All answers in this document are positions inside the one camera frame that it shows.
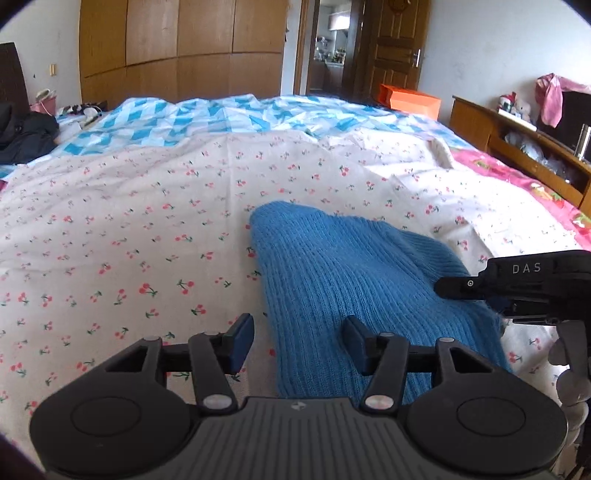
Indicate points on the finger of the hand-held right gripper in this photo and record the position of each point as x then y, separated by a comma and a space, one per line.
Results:
461, 285

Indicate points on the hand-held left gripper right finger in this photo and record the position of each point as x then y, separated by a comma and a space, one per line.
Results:
355, 342

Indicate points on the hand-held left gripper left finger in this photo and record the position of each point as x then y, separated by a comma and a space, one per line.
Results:
240, 342

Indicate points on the blue knit sweater yellow stripes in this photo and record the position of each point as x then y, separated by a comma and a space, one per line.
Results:
332, 277

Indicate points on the dark clothes pile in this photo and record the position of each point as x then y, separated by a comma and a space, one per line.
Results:
27, 134

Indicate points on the person's right hand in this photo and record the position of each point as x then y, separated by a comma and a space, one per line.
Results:
570, 387

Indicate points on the pink printed bed sheet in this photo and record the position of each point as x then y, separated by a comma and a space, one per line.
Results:
517, 180

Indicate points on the crumpled plastic bag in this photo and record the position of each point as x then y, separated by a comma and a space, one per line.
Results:
524, 145

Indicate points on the metal thermos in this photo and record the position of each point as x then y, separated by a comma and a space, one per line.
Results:
584, 143

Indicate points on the wooden cabinet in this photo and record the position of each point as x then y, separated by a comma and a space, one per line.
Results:
475, 120

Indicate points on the cherry print sheet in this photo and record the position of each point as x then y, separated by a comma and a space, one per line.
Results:
115, 230

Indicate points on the black television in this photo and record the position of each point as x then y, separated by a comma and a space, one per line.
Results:
575, 115

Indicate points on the red white plush toy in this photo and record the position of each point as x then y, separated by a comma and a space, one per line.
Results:
506, 102

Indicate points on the pink garment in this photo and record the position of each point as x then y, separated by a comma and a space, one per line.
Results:
549, 99

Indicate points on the orange box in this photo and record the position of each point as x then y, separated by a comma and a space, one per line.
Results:
411, 102

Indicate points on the blue white checkered quilt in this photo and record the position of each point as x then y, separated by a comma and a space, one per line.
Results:
184, 120

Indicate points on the brown wooden door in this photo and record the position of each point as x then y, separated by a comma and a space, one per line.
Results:
392, 46

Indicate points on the black white small cloth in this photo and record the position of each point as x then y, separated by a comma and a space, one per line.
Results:
78, 110

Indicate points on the wooden wardrobe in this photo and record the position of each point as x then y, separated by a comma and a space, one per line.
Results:
184, 46

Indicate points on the pink bag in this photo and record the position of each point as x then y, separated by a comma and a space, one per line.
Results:
46, 104

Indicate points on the dark wooden headboard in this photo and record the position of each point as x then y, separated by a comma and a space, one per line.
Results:
11, 74

